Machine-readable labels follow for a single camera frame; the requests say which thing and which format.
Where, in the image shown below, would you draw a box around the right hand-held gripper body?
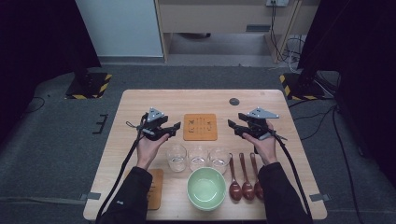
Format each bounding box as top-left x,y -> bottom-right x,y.
246,106 -> 280,140

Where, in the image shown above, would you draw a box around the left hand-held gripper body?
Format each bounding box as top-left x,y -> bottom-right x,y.
138,106 -> 171,142

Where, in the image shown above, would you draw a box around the square wooden cutout coaster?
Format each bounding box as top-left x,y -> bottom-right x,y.
182,113 -> 219,142
124,168 -> 164,211

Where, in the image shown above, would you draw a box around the clear glass cup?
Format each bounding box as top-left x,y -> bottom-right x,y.
165,143 -> 189,173
187,145 -> 209,173
207,147 -> 232,175

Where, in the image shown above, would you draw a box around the dark red wooden spoon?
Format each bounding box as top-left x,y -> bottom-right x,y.
237,152 -> 256,202
228,152 -> 243,202
249,152 -> 265,201

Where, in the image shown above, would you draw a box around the light green ceramic bowl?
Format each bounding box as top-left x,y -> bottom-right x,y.
186,166 -> 228,213

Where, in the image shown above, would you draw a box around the person's right hand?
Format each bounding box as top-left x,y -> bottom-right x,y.
242,121 -> 278,166

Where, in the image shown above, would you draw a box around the person's left hand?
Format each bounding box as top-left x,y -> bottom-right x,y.
135,133 -> 171,171

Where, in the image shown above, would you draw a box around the black stand base striped edges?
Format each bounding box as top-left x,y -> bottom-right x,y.
278,73 -> 326,101
64,72 -> 113,101

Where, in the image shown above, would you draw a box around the grey tape strip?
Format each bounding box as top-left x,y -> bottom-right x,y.
79,191 -> 102,201
309,193 -> 332,203

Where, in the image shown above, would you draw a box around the beige wooden desk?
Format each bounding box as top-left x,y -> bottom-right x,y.
154,0 -> 321,63

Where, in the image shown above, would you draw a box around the black curtain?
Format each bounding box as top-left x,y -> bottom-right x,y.
297,0 -> 396,188
0,0 -> 102,147

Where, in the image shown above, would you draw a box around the left hand-held gripper black cable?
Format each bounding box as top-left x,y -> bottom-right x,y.
94,113 -> 149,224

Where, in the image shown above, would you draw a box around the hand-held gripper black cable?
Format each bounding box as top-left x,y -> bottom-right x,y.
94,113 -> 149,224
270,130 -> 313,224

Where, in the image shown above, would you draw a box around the right hand-held gripper black cable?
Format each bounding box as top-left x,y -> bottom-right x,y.
270,130 -> 313,224

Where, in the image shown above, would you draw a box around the black power cable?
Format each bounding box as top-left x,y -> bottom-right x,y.
270,1 -> 289,63

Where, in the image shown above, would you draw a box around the thick black floor cable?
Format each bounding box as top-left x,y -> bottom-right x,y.
331,105 -> 363,224

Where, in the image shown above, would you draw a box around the thin black floor cable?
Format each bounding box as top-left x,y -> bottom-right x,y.
26,96 -> 46,115

